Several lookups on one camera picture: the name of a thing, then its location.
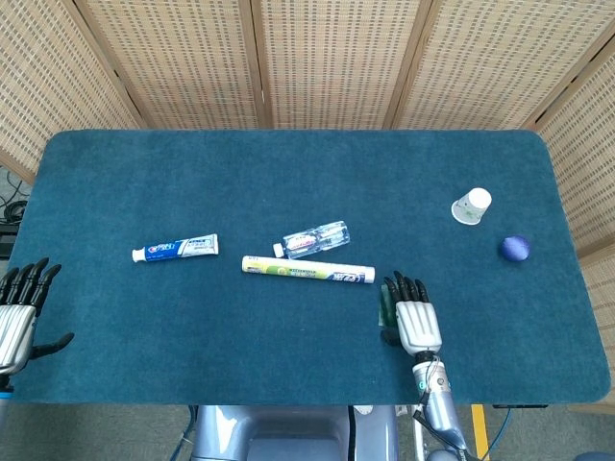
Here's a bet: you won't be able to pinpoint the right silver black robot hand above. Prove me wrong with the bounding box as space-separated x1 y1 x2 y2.
381 271 443 359

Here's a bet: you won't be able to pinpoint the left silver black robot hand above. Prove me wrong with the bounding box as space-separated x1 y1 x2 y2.
0 257 76 376

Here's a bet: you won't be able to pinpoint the green tape patch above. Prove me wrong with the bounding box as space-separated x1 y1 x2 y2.
379 283 399 328

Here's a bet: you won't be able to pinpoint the blue white toothpaste tube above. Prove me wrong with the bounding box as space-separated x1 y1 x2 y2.
132 233 220 263

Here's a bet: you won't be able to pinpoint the black box on floor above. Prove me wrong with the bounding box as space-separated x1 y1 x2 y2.
0 225 20 260

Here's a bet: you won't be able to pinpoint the purple ball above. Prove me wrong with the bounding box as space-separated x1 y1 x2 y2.
501 234 532 263

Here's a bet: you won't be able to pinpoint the floral white paper cup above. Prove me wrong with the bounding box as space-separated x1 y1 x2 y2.
451 187 493 226

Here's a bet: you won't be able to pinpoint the clear plastic water bottle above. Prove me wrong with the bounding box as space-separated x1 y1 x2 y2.
272 220 351 259

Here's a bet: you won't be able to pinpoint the blue grey robot torso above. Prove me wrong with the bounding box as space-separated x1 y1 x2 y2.
189 405 400 461

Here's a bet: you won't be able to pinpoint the teal table mat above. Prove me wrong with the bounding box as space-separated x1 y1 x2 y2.
9 128 612 407

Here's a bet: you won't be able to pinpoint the woven folding screen panel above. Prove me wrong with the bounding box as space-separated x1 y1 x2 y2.
74 0 270 130
383 0 615 131
0 0 145 186
249 0 436 130
526 36 615 400

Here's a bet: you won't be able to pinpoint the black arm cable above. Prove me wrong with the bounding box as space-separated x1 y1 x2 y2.
412 357 470 455

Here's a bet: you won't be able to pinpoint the black floor cables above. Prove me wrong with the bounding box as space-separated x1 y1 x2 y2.
0 165 30 225

